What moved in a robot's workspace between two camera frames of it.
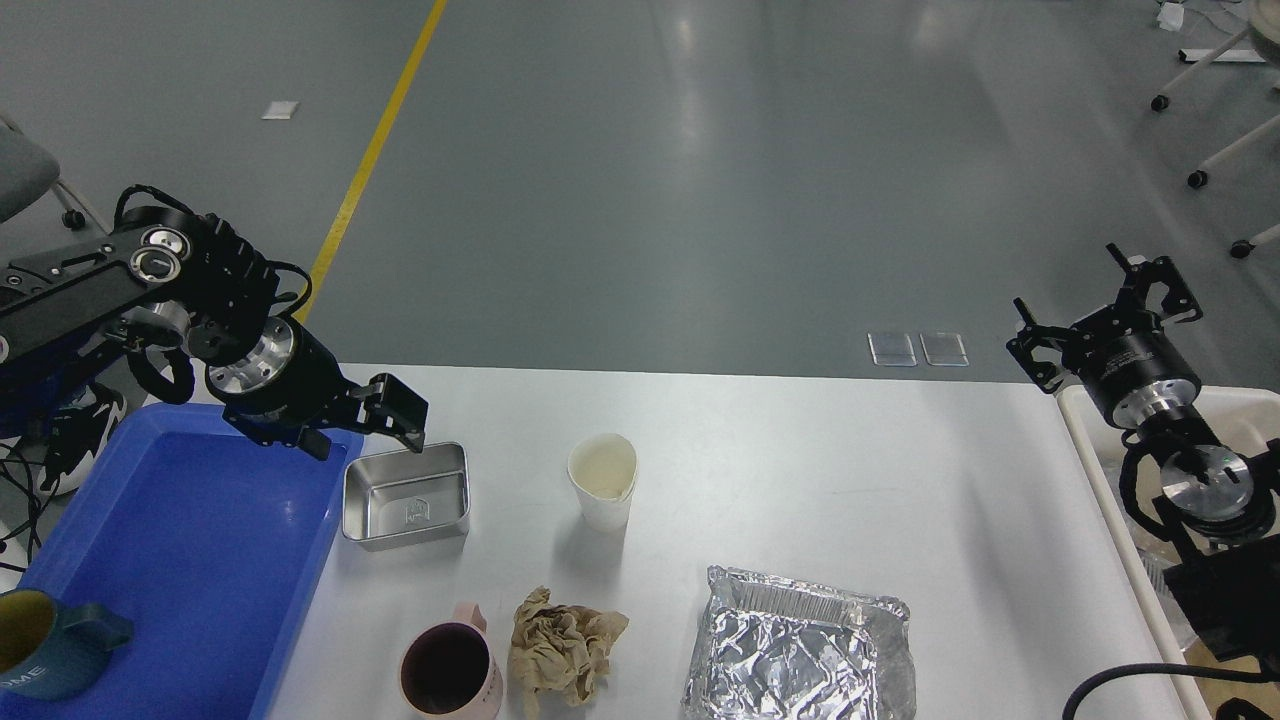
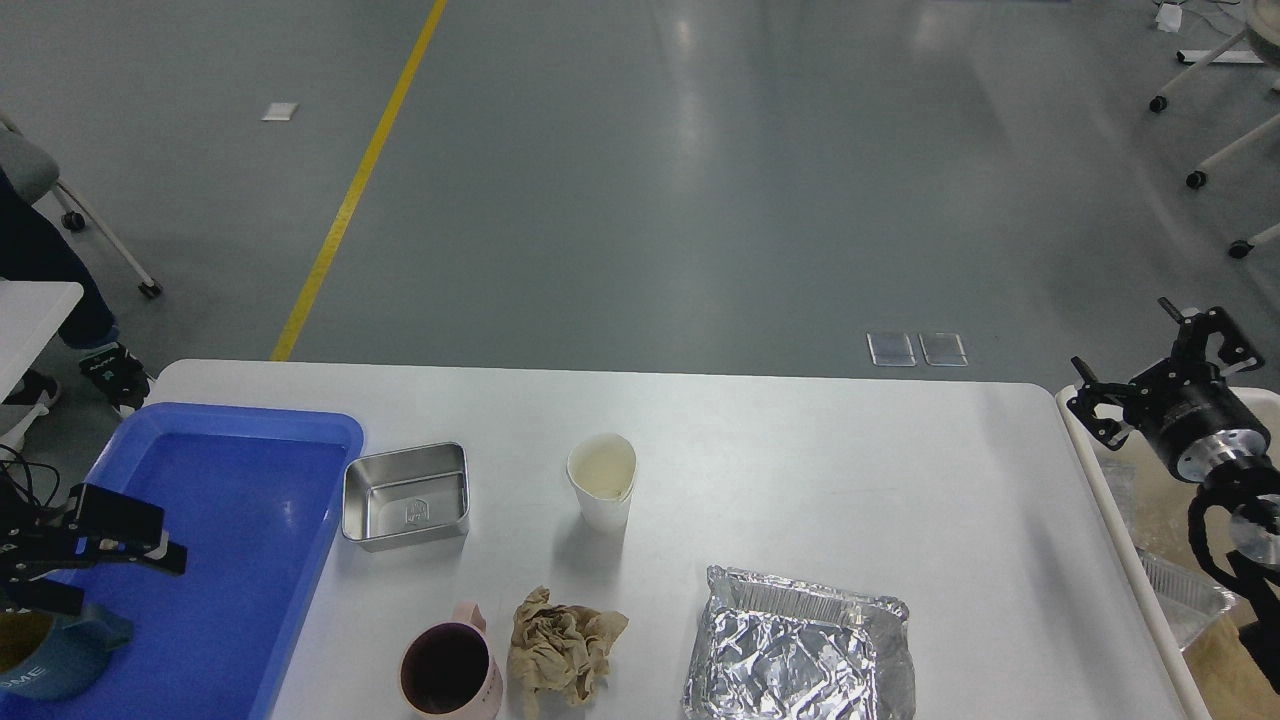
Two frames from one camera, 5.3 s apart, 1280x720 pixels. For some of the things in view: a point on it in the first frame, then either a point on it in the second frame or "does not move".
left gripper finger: x=315 y=442 to x=160 y=552
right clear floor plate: x=944 y=349 does not move
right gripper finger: x=1045 y=374 to x=1085 y=401
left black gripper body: x=278 y=384 to x=34 y=544
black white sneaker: x=79 y=437 to x=119 y=374
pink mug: x=447 y=671 does not move
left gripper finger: x=391 y=406 to x=96 y=511
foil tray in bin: x=1181 y=624 does not move
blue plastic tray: x=210 y=541 does not move
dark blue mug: x=48 y=653 does not move
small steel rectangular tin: x=408 y=501 does not move
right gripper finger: x=1176 y=298 to x=1237 y=352
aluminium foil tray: x=770 y=648 does not move
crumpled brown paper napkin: x=560 y=648 does not move
